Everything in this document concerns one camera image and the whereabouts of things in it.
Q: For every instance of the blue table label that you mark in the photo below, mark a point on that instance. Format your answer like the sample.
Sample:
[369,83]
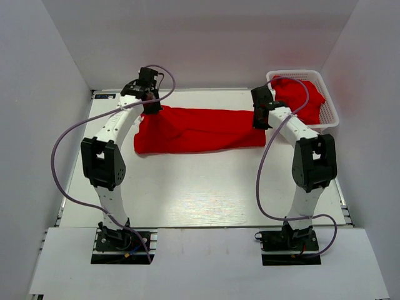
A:
[105,96]

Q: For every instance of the red shirts in basket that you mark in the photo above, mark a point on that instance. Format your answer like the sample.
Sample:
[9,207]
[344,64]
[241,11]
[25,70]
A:
[293,94]

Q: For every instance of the red t shirt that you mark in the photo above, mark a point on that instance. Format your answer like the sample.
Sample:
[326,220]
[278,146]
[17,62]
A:
[176,130]

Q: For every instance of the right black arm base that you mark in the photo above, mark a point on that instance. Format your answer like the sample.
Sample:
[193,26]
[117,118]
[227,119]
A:
[289,247]

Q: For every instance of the white plastic basket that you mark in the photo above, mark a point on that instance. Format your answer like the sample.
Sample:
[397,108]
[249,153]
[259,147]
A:
[328,116]

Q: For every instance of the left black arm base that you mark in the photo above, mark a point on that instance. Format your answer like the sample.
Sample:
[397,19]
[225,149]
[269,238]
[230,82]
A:
[122,247]

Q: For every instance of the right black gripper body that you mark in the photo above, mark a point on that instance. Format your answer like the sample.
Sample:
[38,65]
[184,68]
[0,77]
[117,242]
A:
[259,124]

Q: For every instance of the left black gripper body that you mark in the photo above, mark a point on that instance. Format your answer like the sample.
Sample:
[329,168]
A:
[155,107]

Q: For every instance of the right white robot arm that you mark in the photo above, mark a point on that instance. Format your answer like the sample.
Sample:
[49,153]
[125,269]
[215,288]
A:
[314,162]

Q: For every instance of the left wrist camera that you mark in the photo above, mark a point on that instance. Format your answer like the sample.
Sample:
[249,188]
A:
[147,77]

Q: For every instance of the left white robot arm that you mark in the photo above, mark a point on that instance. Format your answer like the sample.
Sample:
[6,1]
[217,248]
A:
[102,161]

